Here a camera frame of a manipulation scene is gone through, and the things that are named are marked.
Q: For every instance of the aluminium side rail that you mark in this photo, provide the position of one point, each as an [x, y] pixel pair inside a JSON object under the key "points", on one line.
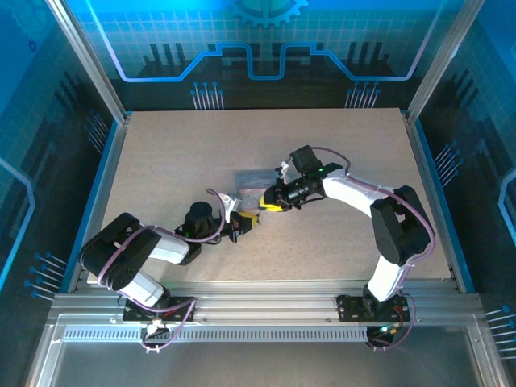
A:
{"points": [[109, 169], [423, 169]]}

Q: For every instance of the cartoon print tin box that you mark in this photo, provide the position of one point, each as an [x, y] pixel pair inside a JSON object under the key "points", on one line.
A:
{"points": [[252, 187]]}

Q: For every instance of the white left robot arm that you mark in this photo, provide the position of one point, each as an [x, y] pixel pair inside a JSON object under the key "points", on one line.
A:
{"points": [[121, 250]]}

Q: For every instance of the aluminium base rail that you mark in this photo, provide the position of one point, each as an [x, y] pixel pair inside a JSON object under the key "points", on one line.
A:
{"points": [[262, 300]]}

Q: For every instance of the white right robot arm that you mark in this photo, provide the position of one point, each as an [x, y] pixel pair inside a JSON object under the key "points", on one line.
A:
{"points": [[350, 189]]}

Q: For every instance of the aluminium frame post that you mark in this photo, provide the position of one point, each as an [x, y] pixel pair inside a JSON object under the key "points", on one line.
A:
{"points": [[88, 64], [443, 64]]}

